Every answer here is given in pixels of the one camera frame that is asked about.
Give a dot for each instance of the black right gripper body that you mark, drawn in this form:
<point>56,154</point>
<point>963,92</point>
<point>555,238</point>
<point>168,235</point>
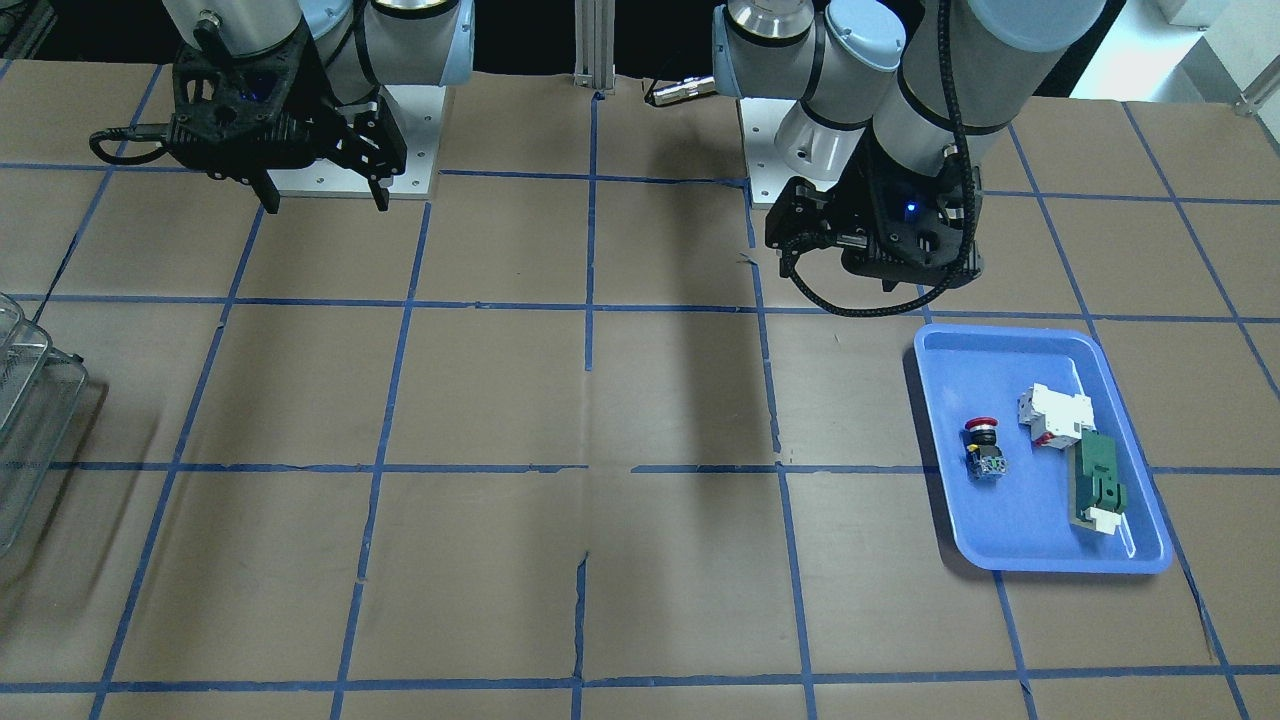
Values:
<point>338,118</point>

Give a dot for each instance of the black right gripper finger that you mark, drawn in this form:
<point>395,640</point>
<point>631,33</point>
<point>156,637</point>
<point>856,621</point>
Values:
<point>266,191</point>
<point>379,187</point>

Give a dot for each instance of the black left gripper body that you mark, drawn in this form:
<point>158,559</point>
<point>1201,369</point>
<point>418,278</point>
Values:
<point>851,203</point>

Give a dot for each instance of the red emergency push button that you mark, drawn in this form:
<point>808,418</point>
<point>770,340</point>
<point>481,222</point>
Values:
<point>985,460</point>

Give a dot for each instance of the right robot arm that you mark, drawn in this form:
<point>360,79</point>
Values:
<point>366,46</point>

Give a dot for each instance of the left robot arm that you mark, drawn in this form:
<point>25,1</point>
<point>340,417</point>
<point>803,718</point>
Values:
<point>922,103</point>

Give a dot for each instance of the white circuit breaker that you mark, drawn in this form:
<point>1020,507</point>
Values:
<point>1054,419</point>

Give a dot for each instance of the blue plastic tray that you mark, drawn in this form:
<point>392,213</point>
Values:
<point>1022,521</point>

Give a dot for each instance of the green terminal block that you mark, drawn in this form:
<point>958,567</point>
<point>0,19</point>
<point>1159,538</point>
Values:
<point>1098,499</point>

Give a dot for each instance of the aluminium frame post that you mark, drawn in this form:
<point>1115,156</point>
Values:
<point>594,24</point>

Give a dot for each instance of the wire mesh shelf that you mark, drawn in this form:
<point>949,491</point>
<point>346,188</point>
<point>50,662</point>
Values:
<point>40,390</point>

